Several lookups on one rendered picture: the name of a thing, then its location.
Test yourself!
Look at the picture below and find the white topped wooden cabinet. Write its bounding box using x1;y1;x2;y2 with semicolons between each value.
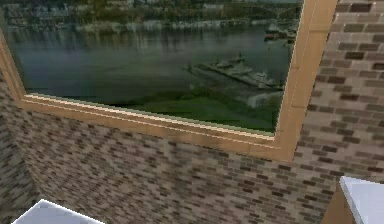
320;175;384;224

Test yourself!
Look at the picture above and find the white flat topped furniture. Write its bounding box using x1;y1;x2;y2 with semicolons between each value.
11;198;107;224

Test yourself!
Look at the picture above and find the wooden framed window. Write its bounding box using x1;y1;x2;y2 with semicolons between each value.
0;0;339;164

